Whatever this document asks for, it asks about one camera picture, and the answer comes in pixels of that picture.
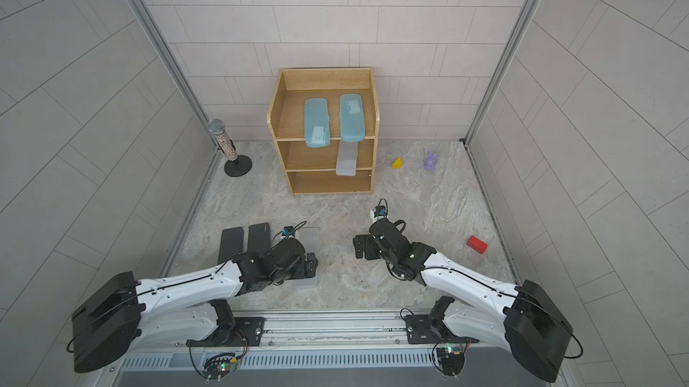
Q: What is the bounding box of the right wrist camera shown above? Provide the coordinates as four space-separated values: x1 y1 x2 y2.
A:
371 205 388 221

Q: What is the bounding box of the teal pencil case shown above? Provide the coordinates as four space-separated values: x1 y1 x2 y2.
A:
339 94 365 142
304 98 330 148

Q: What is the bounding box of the right black pencil case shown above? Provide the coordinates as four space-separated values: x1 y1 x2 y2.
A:
247 223 272 254

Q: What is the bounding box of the right circuit board connector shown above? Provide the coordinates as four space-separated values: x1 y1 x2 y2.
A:
432 347 466 377

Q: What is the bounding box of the aluminium mounting rail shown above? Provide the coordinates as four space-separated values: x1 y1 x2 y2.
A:
109 308 558 354

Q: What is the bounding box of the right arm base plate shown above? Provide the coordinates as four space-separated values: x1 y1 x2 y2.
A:
402 314 479 345

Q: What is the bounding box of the small red block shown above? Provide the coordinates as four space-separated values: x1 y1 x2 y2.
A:
467 236 488 254

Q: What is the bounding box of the glass grinder on black base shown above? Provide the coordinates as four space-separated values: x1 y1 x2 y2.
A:
207 119 252 177

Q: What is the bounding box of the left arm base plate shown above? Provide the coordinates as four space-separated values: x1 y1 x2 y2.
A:
186 317 266 348

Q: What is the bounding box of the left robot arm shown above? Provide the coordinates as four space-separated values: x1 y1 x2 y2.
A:
67 236 319 374

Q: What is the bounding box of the left circuit board connector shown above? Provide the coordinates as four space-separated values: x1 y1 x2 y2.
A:
203 353 240 383

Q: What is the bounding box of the frosted white pencil case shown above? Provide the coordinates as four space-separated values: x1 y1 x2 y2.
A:
336 141 358 176

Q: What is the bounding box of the left black pencil case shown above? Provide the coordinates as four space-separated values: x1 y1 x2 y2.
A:
217 227 244 264

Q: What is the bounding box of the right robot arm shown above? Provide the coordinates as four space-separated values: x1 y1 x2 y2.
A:
353 217 576 383

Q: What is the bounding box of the small purple toy figure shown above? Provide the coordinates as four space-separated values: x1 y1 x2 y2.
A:
423 152 437 171

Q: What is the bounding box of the black pencil case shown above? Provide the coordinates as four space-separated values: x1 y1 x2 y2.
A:
217 227 244 264
247 223 272 254

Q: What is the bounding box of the wooden three-tier shelf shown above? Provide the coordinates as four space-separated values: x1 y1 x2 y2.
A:
267 68 380 195

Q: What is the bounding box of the circuit board connector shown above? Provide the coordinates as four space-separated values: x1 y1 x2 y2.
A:
432 347 466 377
203 353 240 383

